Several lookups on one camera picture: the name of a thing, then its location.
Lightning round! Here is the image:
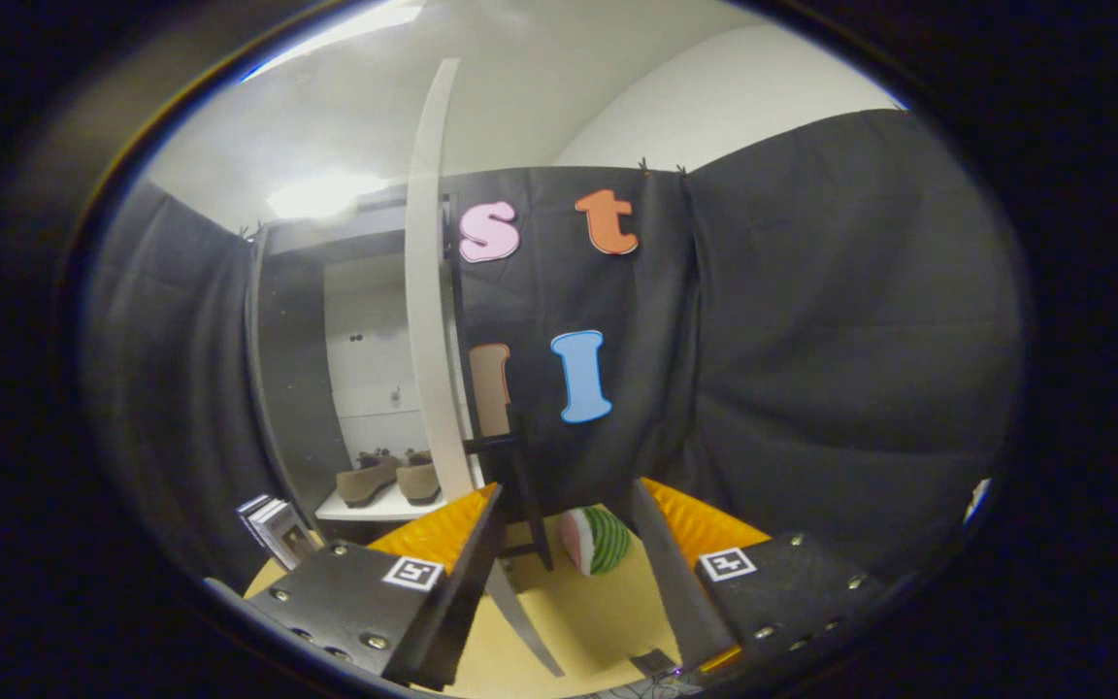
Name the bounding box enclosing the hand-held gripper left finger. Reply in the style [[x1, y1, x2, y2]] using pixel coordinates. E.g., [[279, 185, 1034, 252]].
[[247, 483, 507, 692]]

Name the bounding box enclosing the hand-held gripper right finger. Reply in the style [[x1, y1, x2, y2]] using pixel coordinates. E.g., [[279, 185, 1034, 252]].
[[629, 476, 895, 676]]

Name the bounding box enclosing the brown fuzzy shoe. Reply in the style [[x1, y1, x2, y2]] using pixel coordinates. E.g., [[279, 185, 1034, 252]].
[[396, 449, 442, 506], [336, 451, 403, 509]]

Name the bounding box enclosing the black door handle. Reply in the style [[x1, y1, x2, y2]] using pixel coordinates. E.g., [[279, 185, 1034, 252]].
[[462, 408, 555, 572]]

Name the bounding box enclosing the white shoe cabinet door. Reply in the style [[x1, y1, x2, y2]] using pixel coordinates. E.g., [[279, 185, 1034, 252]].
[[404, 56, 567, 679]]

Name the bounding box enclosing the dark grey shoe cabinet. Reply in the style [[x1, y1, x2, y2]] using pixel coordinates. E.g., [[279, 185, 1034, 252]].
[[247, 189, 482, 545]]

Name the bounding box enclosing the white cabinet shelf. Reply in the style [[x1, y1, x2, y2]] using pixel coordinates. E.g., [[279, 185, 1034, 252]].
[[314, 483, 482, 523]]

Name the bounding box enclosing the watermelon slice toy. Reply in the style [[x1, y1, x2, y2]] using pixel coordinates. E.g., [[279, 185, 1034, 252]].
[[559, 505, 632, 577]]

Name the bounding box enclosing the stack of books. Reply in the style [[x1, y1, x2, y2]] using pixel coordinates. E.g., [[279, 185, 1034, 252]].
[[236, 493, 319, 572]]

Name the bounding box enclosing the black backdrop cloth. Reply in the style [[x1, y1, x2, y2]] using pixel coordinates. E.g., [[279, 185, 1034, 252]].
[[83, 109, 1026, 593]]

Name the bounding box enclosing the ceiling light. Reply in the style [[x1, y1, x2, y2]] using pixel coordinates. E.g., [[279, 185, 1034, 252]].
[[239, 0, 424, 83], [268, 170, 385, 222]]

